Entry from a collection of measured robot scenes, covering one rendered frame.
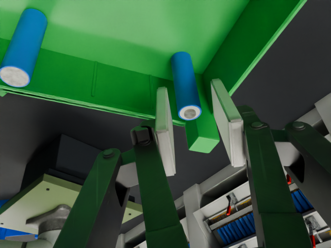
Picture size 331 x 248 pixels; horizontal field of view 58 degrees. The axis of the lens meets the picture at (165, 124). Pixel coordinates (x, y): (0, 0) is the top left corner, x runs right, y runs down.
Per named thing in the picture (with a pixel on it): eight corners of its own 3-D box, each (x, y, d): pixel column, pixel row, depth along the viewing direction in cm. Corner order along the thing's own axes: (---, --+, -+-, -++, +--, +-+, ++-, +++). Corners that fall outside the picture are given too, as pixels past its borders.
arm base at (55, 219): (115, 216, 98) (114, 233, 95) (68, 234, 107) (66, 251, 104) (72, 199, 86) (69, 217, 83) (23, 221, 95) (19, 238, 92)
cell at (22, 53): (29, 90, 19) (47, 31, 23) (31, 69, 18) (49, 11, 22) (-2, 83, 19) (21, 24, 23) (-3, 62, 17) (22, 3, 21)
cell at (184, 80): (194, 54, 26) (206, 109, 22) (185, 69, 27) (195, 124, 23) (175, 48, 26) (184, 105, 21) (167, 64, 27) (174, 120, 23)
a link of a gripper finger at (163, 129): (176, 176, 17) (163, 177, 17) (172, 121, 23) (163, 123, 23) (168, 130, 16) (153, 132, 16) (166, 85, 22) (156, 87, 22)
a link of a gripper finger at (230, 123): (229, 121, 15) (243, 119, 15) (210, 78, 22) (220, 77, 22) (232, 168, 17) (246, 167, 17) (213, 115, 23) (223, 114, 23)
